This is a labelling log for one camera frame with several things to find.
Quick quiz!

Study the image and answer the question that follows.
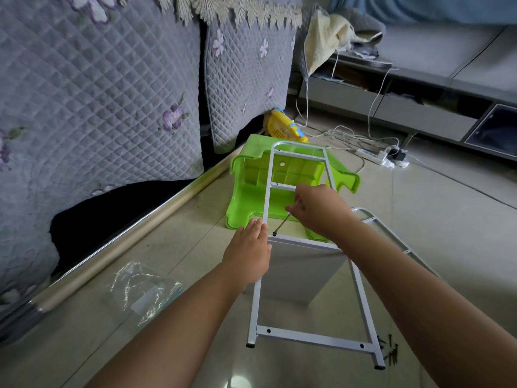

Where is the person's right hand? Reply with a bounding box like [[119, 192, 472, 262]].
[[285, 184, 357, 239]]

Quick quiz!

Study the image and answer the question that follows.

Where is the person's left hand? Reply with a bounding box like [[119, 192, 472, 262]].
[[220, 218, 273, 289]]

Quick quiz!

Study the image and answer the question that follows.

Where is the white wooden board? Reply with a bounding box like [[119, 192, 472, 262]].
[[262, 234, 348, 306]]

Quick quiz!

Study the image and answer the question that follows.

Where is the white metal frame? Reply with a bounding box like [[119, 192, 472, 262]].
[[246, 141, 387, 370], [351, 207, 437, 275]]

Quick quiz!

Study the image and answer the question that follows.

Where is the clear plastic screw bag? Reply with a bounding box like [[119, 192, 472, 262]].
[[109, 261, 185, 327]]

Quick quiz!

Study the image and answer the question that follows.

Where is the person's left forearm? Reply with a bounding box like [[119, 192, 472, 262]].
[[85, 266, 243, 388]]

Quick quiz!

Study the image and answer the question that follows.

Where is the person's right forearm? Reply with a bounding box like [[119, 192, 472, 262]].
[[335, 218, 517, 388]]

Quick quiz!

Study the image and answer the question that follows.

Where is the green plastic stool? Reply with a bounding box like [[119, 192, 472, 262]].
[[226, 133, 362, 243]]

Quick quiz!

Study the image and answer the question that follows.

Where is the long white power strip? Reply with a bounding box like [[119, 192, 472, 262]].
[[355, 143, 397, 169]]

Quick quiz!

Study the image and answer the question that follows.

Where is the yellow plastic basket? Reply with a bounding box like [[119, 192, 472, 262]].
[[264, 107, 310, 144]]

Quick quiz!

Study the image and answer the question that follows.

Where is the white power strip with plugs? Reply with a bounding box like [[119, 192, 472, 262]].
[[386, 145, 411, 169]]

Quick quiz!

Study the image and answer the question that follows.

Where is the pile of black screws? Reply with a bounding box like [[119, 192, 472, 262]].
[[377, 334, 402, 367]]

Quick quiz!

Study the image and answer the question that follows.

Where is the grey marble TV cabinet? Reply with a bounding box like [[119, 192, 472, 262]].
[[299, 24, 517, 162]]

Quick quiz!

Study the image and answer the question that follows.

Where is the pile of pale cloth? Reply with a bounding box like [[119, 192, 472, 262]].
[[303, 5, 386, 78]]

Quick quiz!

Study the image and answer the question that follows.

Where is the grey textured furniture cover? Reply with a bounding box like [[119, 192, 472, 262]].
[[0, 0, 304, 308]]

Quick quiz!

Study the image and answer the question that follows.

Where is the blue cloth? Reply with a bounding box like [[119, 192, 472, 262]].
[[327, 0, 517, 27]]

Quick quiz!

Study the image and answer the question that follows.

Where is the tangle of white cables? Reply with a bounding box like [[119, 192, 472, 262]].
[[295, 44, 409, 170]]

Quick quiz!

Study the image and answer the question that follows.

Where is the chrome metal base rail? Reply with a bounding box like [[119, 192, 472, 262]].
[[28, 153, 235, 316]]

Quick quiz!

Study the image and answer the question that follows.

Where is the long dark cable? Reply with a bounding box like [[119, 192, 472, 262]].
[[408, 157, 517, 211]]

